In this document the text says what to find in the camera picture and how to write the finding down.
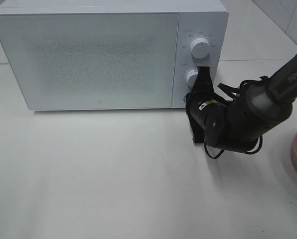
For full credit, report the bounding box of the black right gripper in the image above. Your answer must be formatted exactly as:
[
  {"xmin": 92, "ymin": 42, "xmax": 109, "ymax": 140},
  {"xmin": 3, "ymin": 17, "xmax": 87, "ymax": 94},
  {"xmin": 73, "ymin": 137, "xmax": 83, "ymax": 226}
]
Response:
[{"xmin": 185, "ymin": 66, "xmax": 229, "ymax": 136}]

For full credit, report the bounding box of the white microwave door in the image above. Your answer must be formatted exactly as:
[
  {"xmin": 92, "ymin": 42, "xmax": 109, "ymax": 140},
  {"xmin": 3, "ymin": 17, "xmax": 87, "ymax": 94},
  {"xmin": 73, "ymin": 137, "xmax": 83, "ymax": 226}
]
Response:
[{"xmin": 0, "ymin": 13, "xmax": 178, "ymax": 110}]

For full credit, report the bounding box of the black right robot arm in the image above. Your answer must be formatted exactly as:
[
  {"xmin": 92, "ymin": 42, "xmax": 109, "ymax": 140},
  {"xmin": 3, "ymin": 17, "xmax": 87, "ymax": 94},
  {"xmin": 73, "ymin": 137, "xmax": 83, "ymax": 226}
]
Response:
[{"xmin": 185, "ymin": 54, "xmax": 297, "ymax": 159}]

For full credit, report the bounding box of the lower white microwave knob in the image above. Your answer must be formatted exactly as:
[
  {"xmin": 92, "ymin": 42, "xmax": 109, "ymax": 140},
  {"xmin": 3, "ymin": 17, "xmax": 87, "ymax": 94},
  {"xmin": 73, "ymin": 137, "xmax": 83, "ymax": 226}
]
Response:
[{"xmin": 186, "ymin": 70, "xmax": 198, "ymax": 88}]

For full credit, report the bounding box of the white microwave knob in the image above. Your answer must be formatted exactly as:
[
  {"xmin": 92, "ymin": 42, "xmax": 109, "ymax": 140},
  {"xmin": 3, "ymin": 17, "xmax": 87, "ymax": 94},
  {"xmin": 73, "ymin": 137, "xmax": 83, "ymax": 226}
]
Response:
[
  {"xmin": 190, "ymin": 36, "xmax": 210, "ymax": 59},
  {"xmin": 186, "ymin": 70, "xmax": 198, "ymax": 88}
]

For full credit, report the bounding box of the upper white microwave knob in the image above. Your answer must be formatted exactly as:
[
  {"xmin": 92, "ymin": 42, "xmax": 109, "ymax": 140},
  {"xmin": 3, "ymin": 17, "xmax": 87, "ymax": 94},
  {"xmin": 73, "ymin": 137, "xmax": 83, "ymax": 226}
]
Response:
[{"xmin": 190, "ymin": 36, "xmax": 210, "ymax": 59}]

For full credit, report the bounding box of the white microwave oven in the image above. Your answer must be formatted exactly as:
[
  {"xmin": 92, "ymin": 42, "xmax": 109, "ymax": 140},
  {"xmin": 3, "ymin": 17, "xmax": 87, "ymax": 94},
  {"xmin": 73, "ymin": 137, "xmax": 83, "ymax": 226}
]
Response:
[{"xmin": 0, "ymin": 0, "xmax": 229, "ymax": 109}]

